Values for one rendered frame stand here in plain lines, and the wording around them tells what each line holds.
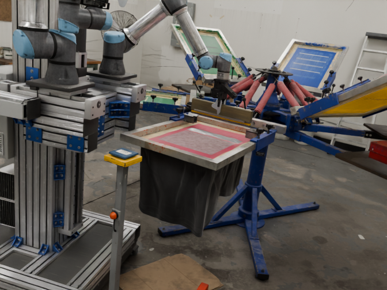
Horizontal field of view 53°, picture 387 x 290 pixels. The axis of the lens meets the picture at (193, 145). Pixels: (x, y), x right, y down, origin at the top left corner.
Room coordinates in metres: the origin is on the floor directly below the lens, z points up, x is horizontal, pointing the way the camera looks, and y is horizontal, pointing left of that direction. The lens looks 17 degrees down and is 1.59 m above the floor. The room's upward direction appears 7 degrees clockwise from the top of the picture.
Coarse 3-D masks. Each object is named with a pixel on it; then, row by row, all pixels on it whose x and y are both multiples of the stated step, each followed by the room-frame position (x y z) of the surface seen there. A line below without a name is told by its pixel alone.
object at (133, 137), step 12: (180, 120) 2.45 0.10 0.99; (204, 120) 2.60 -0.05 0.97; (216, 120) 2.56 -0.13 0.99; (132, 132) 2.03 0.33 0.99; (144, 132) 2.11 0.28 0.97; (264, 132) 2.40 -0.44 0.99; (144, 144) 1.91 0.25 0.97; (156, 144) 1.88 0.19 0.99; (252, 144) 2.10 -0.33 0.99; (180, 156) 1.81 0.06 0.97; (192, 156) 1.78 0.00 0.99; (228, 156) 1.84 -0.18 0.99; (240, 156) 1.95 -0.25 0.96; (216, 168) 1.71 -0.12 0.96
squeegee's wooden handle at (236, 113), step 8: (192, 104) 2.44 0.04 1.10; (200, 104) 2.42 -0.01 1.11; (208, 104) 2.39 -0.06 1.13; (224, 104) 2.37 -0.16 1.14; (216, 112) 2.36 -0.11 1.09; (224, 112) 2.34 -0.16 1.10; (232, 112) 2.31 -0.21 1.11; (240, 112) 2.29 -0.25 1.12; (248, 112) 2.26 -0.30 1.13; (248, 120) 2.26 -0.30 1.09
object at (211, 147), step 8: (232, 136) 2.34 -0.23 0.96; (240, 136) 2.36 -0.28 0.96; (192, 144) 2.07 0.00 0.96; (200, 144) 2.08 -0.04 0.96; (208, 144) 2.10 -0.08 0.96; (216, 144) 2.12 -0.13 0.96; (224, 144) 2.14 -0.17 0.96; (232, 144) 2.16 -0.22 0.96; (240, 144) 2.18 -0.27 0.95; (192, 152) 1.93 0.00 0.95; (200, 152) 1.94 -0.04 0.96; (208, 152) 1.96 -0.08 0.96; (216, 152) 1.98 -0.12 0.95; (224, 152) 1.99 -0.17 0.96
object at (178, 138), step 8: (184, 128) 2.38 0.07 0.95; (200, 128) 2.44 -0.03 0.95; (208, 128) 2.46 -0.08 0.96; (216, 128) 2.49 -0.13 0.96; (160, 136) 2.14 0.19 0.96; (168, 136) 2.16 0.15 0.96; (176, 136) 2.18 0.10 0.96; (184, 136) 2.20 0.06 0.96; (192, 136) 2.22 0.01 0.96; (200, 136) 2.25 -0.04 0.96; (208, 136) 2.27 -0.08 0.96; (168, 144) 2.01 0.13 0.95; (176, 144) 2.03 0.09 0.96; (184, 144) 2.05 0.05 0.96
